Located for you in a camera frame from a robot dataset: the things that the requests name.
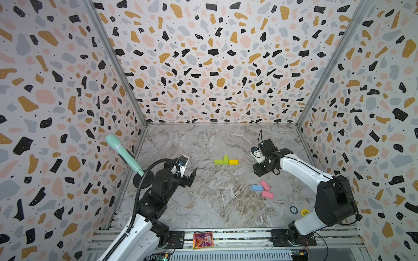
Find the colourful card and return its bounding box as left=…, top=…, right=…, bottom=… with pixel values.
left=193, top=232, right=214, bottom=250

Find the mint green toy microphone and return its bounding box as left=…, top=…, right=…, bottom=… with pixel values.
left=105, top=134, right=144, bottom=177

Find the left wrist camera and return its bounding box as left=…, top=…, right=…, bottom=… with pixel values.
left=177, top=156, right=189, bottom=166

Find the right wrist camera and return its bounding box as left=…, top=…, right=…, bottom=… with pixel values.
left=250, top=147, right=262, bottom=158

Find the yellow block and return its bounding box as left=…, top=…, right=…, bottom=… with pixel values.
left=228, top=159, right=239, bottom=165

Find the pink block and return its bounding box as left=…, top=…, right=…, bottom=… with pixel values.
left=262, top=191, right=274, bottom=199
left=260, top=180, right=271, bottom=191

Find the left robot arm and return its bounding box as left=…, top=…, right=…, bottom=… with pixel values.
left=99, top=156, right=197, bottom=261

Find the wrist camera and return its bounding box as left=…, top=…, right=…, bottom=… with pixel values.
left=177, top=156, right=189, bottom=166
left=250, top=147, right=262, bottom=158

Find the yellow round sticker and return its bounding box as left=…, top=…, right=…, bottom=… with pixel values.
left=300, top=209, right=310, bottom=217

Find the blue block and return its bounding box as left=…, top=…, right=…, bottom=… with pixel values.
left=251, top=184, right=263, bottom=191

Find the aluminium front rail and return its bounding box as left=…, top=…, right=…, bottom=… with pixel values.
left=86, top=226, right=368, bottom=261

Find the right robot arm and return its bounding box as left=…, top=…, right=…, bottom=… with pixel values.
left=250, top=139, right=359, bottom=246

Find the pink block upper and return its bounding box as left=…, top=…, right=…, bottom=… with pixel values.
left=260, top=180, right=271, bottom=191

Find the pink block lower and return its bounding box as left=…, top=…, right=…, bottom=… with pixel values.
left=262, top=191, right=274, bottom=199

